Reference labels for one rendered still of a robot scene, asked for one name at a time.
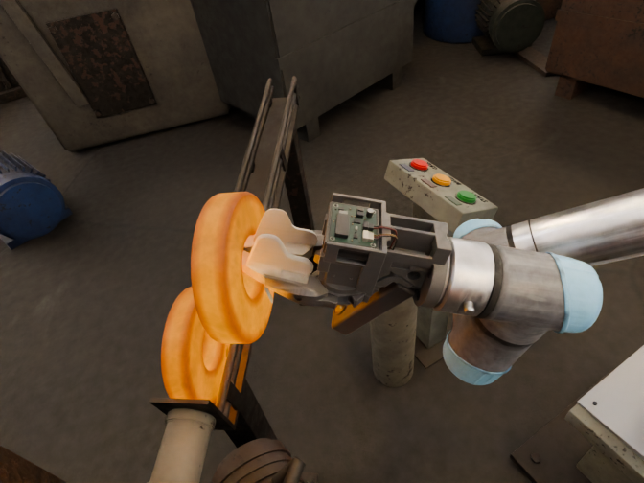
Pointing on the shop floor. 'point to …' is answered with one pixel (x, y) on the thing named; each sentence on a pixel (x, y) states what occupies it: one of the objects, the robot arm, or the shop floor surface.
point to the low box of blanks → (598, 46)
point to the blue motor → (27, 201)
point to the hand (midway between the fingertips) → (236, 254)
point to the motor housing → (253, 462)
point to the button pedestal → (434, 200)
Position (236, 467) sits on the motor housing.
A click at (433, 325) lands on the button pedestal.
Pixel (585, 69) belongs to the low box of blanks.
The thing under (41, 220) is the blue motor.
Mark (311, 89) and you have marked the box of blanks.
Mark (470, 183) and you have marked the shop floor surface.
